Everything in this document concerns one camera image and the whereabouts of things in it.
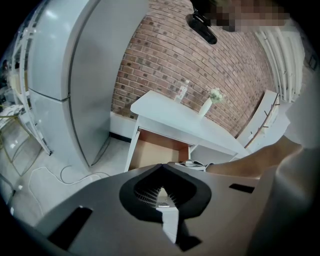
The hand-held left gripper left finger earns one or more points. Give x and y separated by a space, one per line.
105 215

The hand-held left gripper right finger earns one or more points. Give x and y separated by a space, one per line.
220 212

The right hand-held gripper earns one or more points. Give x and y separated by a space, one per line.
191 165

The person's right forearm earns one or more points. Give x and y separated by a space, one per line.
250 160

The white desk with drawer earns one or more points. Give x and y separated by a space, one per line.
170 117

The white vase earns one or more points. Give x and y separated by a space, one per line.
205 108

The clear plastic bottle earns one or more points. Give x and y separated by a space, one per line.
181 93

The wooden coat rack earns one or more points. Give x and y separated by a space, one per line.
265 126

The white metal shelf rack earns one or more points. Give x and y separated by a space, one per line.
41 138

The person's white shirt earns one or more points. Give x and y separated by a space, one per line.
305 120

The patterned cushion stool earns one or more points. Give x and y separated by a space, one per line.
11 111

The person's head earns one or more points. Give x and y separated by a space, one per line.
250 15

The white refrigerator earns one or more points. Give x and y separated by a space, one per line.
50 62

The black head camera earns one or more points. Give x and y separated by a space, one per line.
202 27

